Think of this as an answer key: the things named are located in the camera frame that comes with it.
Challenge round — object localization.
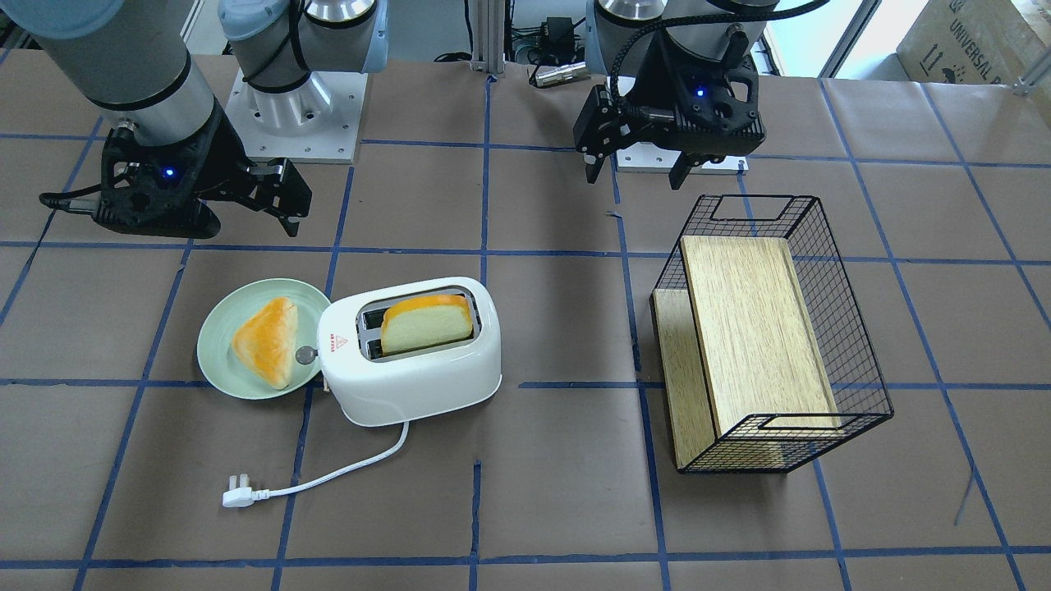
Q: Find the large wooden board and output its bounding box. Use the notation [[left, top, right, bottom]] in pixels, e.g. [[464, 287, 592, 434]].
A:
[[680, 236, 843, 439]]

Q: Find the silver cylindrical connector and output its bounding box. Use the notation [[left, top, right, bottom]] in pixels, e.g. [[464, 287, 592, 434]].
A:
[[532, 62, 592, 89]]

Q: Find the triangular bread on plate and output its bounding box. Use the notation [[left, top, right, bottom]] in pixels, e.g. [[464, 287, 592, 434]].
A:
[[232, 296, 298, 389]]

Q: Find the white two-slot toaster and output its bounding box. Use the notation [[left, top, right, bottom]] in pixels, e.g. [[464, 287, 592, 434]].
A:
[[294, 277, 502, 427]]

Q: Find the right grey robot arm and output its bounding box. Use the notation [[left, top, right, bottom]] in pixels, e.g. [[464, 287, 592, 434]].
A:
[[2, 1, 389, 239]]

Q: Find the bread slice in toaster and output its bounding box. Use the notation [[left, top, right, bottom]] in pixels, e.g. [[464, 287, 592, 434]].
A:
[[380, 293, 474, 356]]

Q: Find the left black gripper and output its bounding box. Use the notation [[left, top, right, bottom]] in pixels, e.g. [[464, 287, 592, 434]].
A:
[[573, 30, 766, 190]]

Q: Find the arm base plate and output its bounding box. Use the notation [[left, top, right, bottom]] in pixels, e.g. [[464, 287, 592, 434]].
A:
[[225, 72, 369, 164], [616, 141, 750, 175]]

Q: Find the cardboard box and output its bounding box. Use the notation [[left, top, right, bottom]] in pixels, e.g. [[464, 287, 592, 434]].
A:
[[897, 1, 1050, 84]]

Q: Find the aluminium frame post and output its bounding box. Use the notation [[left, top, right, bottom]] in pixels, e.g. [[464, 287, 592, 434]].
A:
[[468, 1, 509, 79]]

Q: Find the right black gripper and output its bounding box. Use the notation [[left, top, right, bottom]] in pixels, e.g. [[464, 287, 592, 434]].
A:
[[92, 104, 312, 239]]

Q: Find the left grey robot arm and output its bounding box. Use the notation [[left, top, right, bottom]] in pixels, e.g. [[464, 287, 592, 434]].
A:
[[573, 1, 777, 190]]

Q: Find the black power adapter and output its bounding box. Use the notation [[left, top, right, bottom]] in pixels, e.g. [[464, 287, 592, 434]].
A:
[[540, 16, 576, 53]]

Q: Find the light green plate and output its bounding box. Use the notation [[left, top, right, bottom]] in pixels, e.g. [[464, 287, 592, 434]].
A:
[[195, 279, 330, 401]]

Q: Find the white toaster power cord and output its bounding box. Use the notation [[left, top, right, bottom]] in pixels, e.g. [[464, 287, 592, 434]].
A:
[[222, 421, 411, 509]]

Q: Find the black wire basket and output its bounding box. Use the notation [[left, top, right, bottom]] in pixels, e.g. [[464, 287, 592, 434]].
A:
[[652, 195, 894, 474]]

